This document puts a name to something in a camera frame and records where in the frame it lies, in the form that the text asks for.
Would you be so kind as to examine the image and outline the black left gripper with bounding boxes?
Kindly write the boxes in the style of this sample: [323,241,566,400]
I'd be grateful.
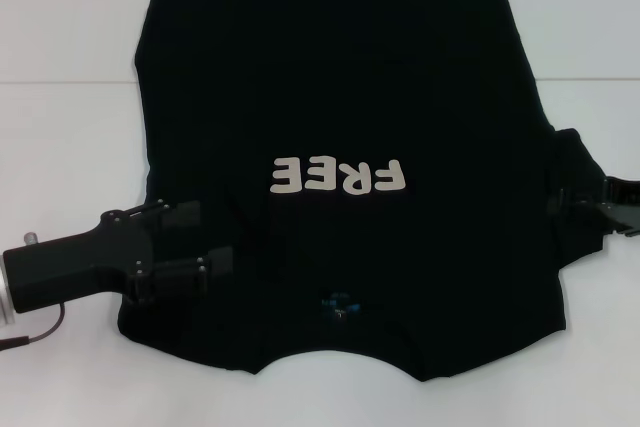
[2,199,235,317]

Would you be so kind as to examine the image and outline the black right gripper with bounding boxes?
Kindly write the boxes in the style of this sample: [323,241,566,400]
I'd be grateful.
[547,174,640,238]

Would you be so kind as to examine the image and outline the black FREE print t-shirt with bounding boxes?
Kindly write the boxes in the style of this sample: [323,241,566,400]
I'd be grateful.
[115,0,617,384]

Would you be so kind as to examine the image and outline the reddish brown left arm cable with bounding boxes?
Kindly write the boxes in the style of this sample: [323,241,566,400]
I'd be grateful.
[0,299,67,348]

